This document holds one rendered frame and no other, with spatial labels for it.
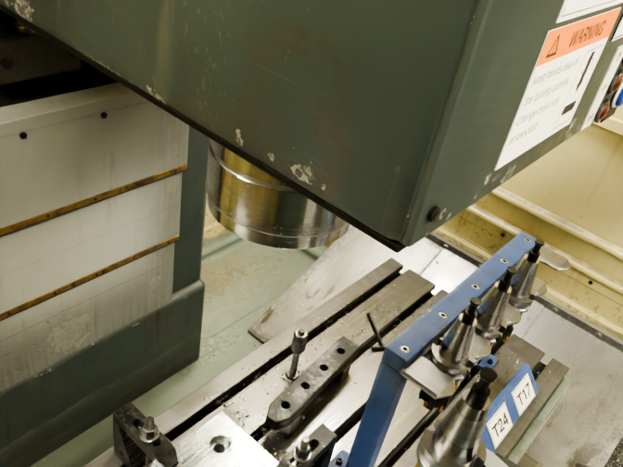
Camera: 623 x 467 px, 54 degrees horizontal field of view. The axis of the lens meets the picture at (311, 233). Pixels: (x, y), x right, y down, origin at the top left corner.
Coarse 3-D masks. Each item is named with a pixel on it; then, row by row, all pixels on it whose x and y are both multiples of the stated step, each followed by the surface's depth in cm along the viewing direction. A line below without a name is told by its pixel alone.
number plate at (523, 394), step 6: (528, 378) 125; (522, 384) 123; (528, 384) 125; (516, 390) 121; (522, 390) 123; (528, 390) 124; (516, 396) 121; (522, 396) 122; (528, 396) 124; (534, 396) 125; (516, 402) 120; (522, 402) 122; (528, 402) 124; (516, 408) 120; (522, 408) 122
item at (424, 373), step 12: (420, 360) 87; (408, 372) 84; (420, 372) 85; (432, 372) 85; (444, 372) 85; (420, 384) 83; (432, 384) 83; (444, 384) 84; (432, 396) 82; (444, 396) 82
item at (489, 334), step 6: (504, 324) 95; (480, 330) 93; (486, 330) 93; (492, 330) 93; (498, 330) 95; (504, 330) 94; (486, 336) 93; (492, 336) 93; (498, 336) 94; (492, 342) 94
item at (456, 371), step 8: (432, 352) 87; (472, 352) 88; (432, 360) 88; (440, 360) 86; (472, 360) 87; (440, 368) 86; (448, 368) 85; (456, 368) 85; (464, 368) 86; (456, 376) 86
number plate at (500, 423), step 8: (504, 408) 117; (496, 416) 115; (504, 416) 117; (488, 424) 113; (496, 424) 114; (504, 424) 116; (512, 424) 118; (496, 432) 114; (504, 432) 116; (496, 440) 114
